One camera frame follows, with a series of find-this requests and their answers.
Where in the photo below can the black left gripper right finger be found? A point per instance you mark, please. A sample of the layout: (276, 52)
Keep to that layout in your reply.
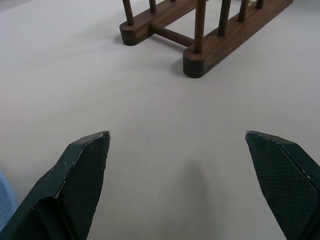
(287, 185)

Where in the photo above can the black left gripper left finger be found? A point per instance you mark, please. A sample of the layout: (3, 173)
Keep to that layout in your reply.
(75, 185)

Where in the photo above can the dark wooden dish rack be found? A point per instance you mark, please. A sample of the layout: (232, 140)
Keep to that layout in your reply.
(212, 47)

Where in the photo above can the light blue object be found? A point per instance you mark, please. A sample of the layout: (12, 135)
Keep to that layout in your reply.
(6, 195)

